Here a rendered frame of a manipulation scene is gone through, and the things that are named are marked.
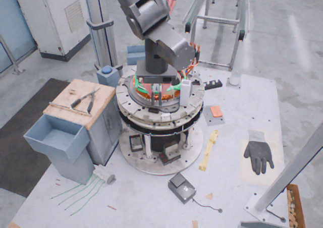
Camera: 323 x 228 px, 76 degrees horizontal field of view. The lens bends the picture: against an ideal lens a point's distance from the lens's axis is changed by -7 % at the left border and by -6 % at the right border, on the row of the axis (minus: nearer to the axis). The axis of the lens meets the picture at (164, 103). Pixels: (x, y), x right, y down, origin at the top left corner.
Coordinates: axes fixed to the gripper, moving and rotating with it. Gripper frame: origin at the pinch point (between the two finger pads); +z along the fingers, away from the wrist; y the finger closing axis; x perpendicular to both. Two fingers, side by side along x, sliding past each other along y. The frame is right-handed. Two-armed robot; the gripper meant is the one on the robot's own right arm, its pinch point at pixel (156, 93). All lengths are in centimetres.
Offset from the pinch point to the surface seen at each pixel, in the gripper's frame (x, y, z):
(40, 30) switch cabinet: 206, -141, 82
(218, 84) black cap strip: 49, 37, 39
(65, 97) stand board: 13.6, -33.7, 14.2
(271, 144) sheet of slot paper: 8, 54, 40
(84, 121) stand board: 1.6, -23.9, 13.8
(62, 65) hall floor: 191, -120, 125
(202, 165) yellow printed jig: -2.3, 18.9, 37.6
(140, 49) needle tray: 50, -7, 16
